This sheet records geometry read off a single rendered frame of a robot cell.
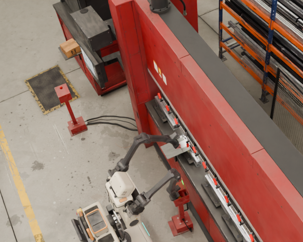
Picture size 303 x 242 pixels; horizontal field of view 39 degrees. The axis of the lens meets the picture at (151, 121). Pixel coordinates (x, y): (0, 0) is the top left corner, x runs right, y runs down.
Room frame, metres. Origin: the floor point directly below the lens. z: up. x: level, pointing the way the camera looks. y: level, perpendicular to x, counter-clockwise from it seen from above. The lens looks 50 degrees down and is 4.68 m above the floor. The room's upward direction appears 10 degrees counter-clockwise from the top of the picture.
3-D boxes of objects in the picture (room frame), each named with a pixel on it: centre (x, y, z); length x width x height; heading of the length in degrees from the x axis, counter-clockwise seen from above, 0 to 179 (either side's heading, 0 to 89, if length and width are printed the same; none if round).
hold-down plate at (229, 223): (1.70, -0.56, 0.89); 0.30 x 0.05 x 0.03; 16
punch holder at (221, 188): (1.93, -0.55, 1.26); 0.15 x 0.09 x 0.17; 16
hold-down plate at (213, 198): (2.08, -0.45, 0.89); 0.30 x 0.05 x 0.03; 16
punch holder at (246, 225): (1.55, -0.66, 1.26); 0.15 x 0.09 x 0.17; 16
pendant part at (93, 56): (3.68, 0.51, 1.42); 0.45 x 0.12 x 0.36; 21
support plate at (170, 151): (2.64, -0.19, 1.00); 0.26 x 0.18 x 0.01; 106
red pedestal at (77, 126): (4.00, 1.06, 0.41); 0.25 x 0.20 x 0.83; 106
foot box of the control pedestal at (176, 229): (2.25, -0.11, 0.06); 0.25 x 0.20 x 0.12; 101
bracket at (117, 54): (3.85, 0.29, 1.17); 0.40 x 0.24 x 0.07; 16
